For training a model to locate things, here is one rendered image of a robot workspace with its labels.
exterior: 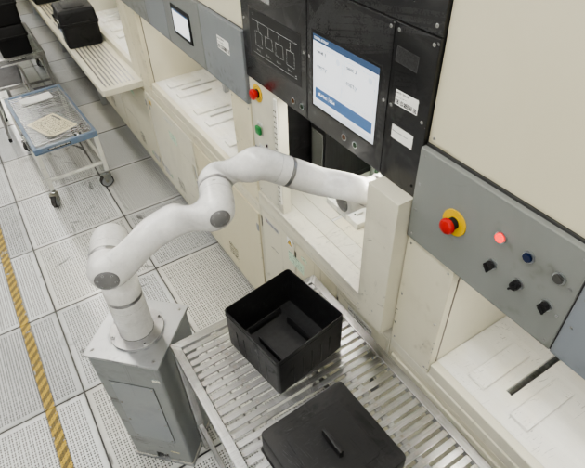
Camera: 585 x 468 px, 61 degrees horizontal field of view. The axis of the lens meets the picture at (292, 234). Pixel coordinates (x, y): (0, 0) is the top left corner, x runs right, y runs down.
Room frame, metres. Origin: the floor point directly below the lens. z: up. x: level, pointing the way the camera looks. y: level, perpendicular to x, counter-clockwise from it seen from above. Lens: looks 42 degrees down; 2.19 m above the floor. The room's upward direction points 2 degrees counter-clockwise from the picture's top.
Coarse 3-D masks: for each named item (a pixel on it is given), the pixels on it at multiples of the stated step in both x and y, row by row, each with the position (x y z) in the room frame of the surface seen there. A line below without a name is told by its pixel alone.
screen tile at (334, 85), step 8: (320, 48) 1.34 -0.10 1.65; (320, 56) 1.34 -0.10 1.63; (328, 56) 1.31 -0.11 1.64; (328, 64) 1.31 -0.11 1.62; (320, 72) 1.34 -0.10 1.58; (336, 72) 1.28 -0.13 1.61; (320, 80) 1.34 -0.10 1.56; (328, 80) 1.31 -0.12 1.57; (336, 80) 1.28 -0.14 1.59; (328, 88) 1.31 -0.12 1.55; (336, 88) 1.27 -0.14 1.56
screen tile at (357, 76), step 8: (344, 72) 1.24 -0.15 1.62; (352, 72) 1.22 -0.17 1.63; (360, 72) 1.19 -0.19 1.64; (344, 80) 1.24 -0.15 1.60; (352, 80) 1.22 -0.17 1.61; (360, 80) 1.19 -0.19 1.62; (344, 88) 1.24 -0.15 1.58; (368, 88) 1.16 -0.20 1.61; (344, 96) 1.24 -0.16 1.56; (352, 96) 1.21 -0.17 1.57; (360, 96) 1.19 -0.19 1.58; (368, 96) 1.16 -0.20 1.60; (352, 104) 1.21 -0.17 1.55; (360, 104) 1.18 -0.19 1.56; (368, 104) 1.16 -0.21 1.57; (368, 112) 1.16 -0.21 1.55
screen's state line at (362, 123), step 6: (318, 90) 1.35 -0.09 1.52; (318, 96) 1.35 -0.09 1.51; (324, 96) 1.32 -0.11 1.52; (330, 96) 1.30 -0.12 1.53; (324, 102) 1.32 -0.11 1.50; (330, 102) 1.30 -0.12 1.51; (336, 102) 1.27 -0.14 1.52; (336, 108) 1.27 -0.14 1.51; (342, 108) 1.25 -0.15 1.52; (348, 108) 1.23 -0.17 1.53; (342, 114) 1.25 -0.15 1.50; (348, 114) 1.22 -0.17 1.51; (354, 114) 1.20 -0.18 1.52; (354, 120) 1.20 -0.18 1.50; (360, 120) 1.18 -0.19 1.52; (366, 120) 1.16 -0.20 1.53; (360, 126) 1.18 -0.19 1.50; (366, 126) 1.16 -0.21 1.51
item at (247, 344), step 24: (264, 288) 1.14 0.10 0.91; (288, 288) 1.20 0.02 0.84; (312, 288) 1.11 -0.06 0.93; (240, 312) 1.07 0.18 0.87; (264, 312) 1.13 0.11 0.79; (288, 312) 1.14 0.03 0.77; (312, 312) 1.11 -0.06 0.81; (336, 312) 1.02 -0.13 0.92; (240, 336) 0.97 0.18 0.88; (264, 336) 1.04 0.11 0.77; (288, 336) 1.04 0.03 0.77; (312, 336) 1.04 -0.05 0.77; (336, 336) 0.98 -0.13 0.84; (264, 360) 0.88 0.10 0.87; (288, 360) 0.85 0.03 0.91; (312, 360) 0.91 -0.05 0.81; (288, 384) 0.84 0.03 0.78
